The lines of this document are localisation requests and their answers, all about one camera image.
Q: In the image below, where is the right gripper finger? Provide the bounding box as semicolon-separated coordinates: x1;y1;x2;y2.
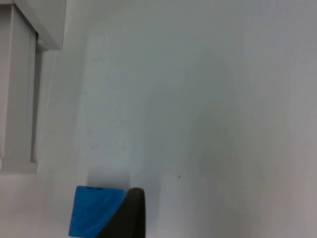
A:
96;187;146;238

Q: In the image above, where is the blue block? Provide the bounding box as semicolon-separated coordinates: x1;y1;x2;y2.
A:
68;185;129;238

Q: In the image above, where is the grey chest of drawers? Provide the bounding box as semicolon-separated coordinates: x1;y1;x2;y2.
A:
0;0;68;175

